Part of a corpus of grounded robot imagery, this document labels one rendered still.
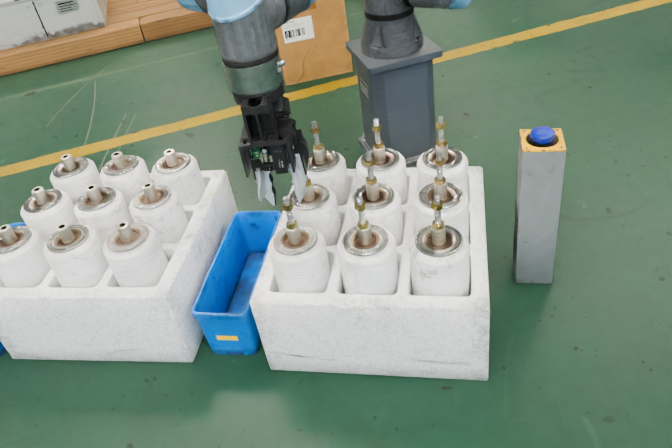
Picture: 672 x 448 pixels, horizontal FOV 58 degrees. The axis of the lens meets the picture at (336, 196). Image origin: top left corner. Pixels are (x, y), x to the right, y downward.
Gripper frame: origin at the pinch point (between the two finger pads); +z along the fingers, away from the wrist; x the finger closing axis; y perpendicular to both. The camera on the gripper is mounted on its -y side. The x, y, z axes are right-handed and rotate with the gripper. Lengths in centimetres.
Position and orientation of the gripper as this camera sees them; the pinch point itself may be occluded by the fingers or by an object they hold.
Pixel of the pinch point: (285, 193)
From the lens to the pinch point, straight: 96.2
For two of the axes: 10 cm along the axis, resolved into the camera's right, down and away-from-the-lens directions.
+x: 9.9, -1.0, -0.9
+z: 1.4, 8.0, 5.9
